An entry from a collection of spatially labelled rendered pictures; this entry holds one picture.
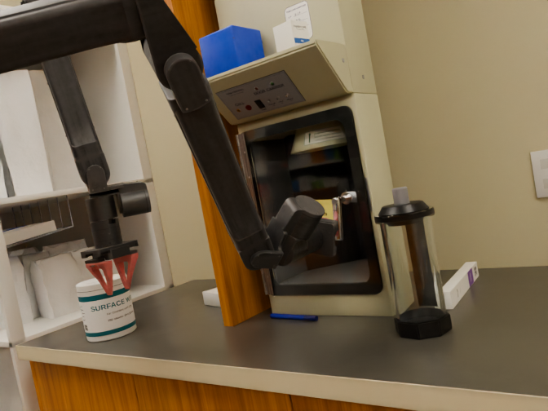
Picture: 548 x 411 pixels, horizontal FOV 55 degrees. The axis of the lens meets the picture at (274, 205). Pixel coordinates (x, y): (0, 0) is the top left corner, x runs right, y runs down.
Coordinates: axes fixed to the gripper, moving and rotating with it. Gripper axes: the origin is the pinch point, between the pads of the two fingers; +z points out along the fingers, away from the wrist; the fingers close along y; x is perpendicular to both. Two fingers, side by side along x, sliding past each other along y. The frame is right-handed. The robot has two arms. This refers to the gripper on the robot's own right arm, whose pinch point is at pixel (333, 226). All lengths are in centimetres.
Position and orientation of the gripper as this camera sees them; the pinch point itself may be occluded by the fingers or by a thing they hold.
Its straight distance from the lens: 110.2
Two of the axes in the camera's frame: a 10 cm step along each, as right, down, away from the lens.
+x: 0.1, 9.7, 2.2
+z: 5.7, -1.9, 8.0
